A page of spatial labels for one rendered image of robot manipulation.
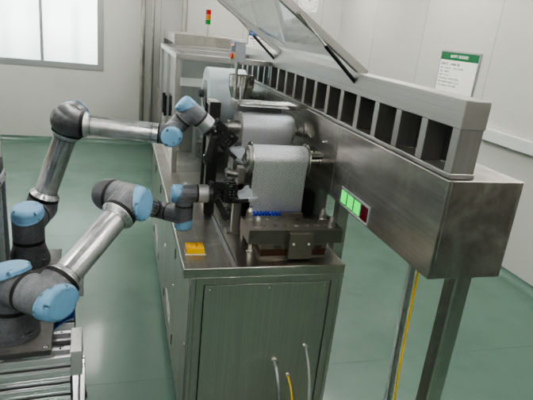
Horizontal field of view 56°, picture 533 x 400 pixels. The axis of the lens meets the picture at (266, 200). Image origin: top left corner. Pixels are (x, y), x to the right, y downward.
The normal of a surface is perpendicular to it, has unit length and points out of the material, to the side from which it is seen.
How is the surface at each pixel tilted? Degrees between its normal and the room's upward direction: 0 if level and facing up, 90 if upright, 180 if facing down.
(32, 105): 90
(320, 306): 90
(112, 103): 90
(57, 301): 93
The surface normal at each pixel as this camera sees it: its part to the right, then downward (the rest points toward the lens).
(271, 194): 0.26, 0.33
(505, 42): -0.96, -0.01
